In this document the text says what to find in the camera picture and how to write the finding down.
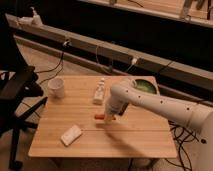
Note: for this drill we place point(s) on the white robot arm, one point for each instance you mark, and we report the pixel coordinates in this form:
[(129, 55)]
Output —
[(188, 114)]

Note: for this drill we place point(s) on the white cup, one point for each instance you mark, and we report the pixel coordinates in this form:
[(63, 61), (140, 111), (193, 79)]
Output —
[(56, 87)]

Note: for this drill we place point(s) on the black office chair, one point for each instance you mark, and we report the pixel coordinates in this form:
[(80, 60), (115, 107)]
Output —
[(17, 81)]

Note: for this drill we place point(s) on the white sponge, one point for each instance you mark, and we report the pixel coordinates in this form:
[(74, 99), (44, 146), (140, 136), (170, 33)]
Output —
[(71, 135)]

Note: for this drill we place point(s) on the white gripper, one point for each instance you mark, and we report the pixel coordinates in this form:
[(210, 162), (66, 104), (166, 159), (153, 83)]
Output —
[(112, 107)]

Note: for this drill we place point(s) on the wooden table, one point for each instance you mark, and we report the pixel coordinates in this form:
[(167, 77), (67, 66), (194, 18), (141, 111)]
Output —
[(138, 133)]

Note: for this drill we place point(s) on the white plastic bottle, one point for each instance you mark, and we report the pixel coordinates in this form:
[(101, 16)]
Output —
[(99, 92)]

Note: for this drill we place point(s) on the white spray bottle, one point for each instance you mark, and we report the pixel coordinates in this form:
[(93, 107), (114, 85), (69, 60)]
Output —
[(34, 20)]

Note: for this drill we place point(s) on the green bowl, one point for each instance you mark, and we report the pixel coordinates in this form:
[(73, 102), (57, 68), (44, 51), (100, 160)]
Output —
[(144, 85)]

